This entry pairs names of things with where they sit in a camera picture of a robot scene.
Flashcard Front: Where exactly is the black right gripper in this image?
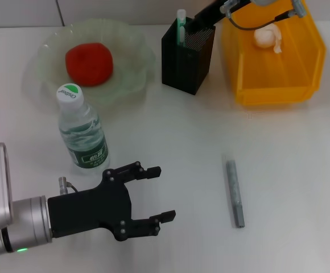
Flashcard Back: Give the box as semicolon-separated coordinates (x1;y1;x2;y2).
184;0;229;32

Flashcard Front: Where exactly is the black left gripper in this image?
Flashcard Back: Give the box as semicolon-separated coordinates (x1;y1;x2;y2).
47;161;177;242

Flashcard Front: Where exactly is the green utility knife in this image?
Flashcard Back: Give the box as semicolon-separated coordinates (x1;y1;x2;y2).
176;9;187;49

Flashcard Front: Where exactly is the white paper ball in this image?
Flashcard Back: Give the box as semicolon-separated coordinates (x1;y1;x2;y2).
253;22;283;54

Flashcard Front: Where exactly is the clear green-label water bottle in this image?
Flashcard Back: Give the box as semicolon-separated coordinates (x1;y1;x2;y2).
55;82;111;175

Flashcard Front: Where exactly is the red orange fruit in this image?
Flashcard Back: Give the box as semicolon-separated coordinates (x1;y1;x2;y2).
65;42;114;88

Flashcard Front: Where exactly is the black mesh pen holder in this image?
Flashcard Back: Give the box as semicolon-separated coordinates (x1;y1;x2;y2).
161;14;216;95

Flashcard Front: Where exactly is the green glass fruit plate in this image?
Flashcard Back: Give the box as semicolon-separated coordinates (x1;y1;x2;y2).
36;18;156;108

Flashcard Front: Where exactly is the grey pen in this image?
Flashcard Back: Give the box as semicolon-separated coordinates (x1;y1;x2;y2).
225;159;245;229

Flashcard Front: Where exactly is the yellow plastic bin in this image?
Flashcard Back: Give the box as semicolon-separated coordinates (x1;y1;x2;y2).
220;0;327;107

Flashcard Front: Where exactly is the left arm gripper cable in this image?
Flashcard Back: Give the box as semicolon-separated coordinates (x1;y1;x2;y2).
58;176;80;196

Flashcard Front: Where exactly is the arm gripper cable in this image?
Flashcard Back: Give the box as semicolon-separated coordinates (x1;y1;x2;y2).
58;176;80;196
221;0;308;31

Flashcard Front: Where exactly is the right arm gripper cable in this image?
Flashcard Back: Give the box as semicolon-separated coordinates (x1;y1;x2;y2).
221;0;308;31

